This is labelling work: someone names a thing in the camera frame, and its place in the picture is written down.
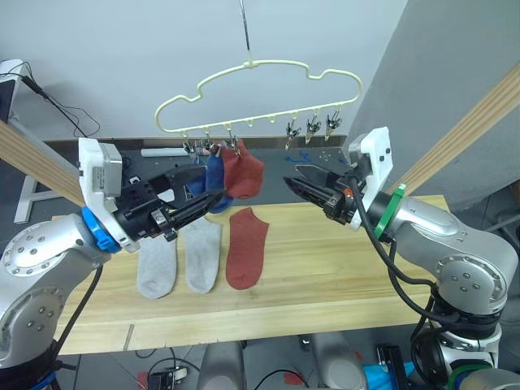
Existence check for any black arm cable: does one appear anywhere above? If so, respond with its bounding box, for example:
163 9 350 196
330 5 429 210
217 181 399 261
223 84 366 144
348 173 440 390
51 262 104 359

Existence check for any white bar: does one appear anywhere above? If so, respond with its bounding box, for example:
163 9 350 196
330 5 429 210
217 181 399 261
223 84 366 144
141 147 185 158

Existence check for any black box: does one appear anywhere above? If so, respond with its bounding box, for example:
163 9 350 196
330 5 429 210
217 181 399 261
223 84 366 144
375 344 408 390

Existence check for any wooden frame beam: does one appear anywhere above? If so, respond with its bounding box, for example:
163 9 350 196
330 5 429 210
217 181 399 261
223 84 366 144
383 62 520 197
0 119 89 209

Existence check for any blue cloth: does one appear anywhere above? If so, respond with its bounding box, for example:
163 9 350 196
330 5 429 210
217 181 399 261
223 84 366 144
362 362 416 390

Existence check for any red sock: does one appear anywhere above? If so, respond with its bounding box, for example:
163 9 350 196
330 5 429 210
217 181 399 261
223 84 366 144
219 139 266 201
225 206 271 291

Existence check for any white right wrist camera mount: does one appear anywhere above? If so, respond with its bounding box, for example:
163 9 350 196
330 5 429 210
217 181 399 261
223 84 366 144
347 126 394 233

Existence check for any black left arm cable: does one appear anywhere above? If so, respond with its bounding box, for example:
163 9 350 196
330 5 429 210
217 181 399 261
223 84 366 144
51 262 104 359

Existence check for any green right wrist clamp ring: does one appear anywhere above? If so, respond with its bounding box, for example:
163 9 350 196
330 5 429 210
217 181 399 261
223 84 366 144
373 183 408 241

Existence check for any blue sock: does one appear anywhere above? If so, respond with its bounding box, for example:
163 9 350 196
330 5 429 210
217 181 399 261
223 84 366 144
184 154 208 197
205 150 235 215

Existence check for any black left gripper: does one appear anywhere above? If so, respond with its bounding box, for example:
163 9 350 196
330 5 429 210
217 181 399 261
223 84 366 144
115 164 228 241

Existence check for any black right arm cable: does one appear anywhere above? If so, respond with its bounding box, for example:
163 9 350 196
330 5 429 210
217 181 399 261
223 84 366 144
348 173 440 390

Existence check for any thin black wall cable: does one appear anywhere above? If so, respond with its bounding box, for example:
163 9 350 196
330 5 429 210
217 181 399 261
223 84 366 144
19 60 102 140

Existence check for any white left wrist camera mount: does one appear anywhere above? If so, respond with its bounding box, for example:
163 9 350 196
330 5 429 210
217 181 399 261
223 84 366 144
76 136 141 254

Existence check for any grey sock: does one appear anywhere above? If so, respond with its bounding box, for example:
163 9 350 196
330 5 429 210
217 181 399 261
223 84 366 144
184 219 223 295
136 236 179 301

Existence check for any grey rounded shape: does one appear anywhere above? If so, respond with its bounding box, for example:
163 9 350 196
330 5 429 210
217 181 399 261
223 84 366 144
310 330 369 390
200 340 247 390

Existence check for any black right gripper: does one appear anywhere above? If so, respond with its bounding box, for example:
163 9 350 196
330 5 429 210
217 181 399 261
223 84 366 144
282 163 367 227

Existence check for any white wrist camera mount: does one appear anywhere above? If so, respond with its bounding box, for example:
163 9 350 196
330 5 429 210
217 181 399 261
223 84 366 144
76 136 141 254
347 126 394 233

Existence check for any blue left wrist clamp ring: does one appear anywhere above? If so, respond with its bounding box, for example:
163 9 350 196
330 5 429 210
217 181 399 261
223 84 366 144
80 206 123 254

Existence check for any cream plastic clip hanger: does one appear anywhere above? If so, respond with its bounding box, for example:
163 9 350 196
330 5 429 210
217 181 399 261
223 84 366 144
155 59 364 137

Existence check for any metal hanger hook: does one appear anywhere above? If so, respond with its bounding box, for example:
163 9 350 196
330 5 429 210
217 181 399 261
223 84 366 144
239 0 254 66

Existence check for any black foot pedal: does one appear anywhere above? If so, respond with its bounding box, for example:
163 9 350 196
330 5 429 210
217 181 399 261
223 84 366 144
147 362 192 390

